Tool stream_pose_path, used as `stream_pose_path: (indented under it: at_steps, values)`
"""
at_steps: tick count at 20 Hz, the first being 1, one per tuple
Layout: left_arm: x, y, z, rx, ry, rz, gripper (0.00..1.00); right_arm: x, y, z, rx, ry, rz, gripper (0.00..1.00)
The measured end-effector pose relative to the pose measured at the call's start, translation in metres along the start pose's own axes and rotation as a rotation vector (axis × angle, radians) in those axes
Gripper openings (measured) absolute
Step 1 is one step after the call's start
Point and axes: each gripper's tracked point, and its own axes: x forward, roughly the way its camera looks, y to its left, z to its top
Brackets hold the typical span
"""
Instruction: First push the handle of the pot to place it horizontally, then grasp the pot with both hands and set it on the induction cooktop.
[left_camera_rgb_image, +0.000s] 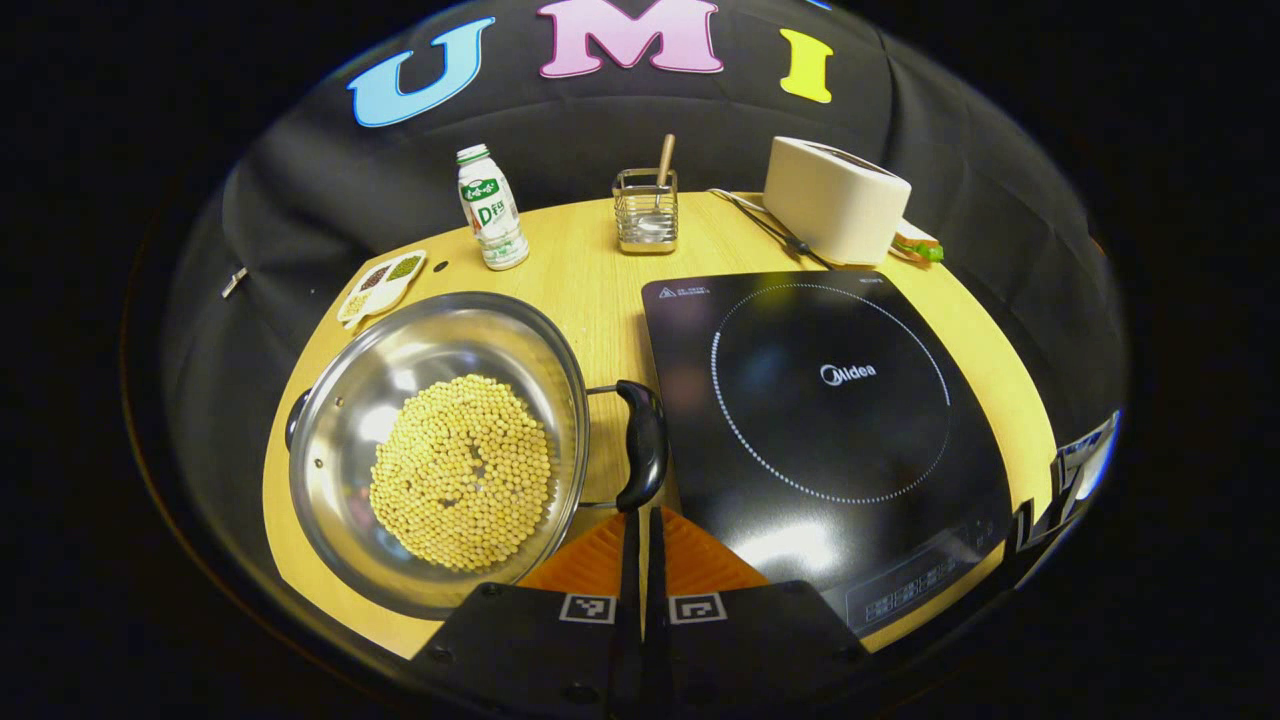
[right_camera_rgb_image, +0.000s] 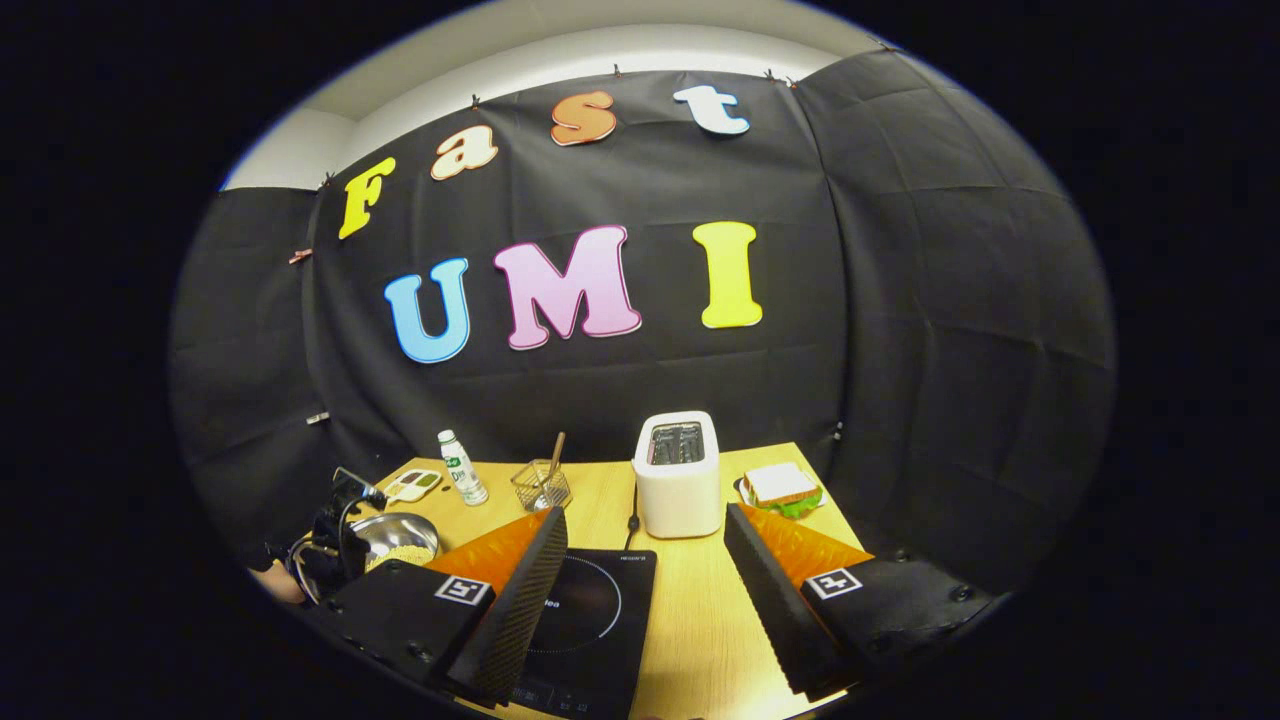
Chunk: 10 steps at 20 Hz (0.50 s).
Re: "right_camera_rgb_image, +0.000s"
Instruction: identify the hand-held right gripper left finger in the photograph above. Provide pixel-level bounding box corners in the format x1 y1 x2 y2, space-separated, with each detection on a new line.
320 505 569 709

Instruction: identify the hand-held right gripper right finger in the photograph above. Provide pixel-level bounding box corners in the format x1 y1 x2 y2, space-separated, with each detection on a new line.
722 502 1001 701

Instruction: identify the steel pot with beans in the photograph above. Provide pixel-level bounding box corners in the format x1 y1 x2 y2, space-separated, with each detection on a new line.
288 512 441 604

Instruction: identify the black induction cooktop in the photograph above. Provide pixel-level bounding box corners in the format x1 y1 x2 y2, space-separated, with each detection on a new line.
505 548 658 720

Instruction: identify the white divided condiment dish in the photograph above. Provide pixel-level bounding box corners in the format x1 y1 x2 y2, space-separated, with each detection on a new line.
383 469 444 504

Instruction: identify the white drink bottle green label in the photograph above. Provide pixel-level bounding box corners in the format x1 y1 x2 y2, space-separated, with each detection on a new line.
437 430 490 507

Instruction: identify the sandwich with lettuce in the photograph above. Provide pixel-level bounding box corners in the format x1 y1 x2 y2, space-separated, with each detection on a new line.
738 462 825 520

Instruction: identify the white toaster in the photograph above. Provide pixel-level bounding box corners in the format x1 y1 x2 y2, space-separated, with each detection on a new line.
632 411 722 539

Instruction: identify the wire utensil holder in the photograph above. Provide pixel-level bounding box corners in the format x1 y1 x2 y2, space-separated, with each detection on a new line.
511 459 573 513

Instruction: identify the wooden-handled spoon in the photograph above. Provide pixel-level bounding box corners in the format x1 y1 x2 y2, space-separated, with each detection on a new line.
535 432 567 506

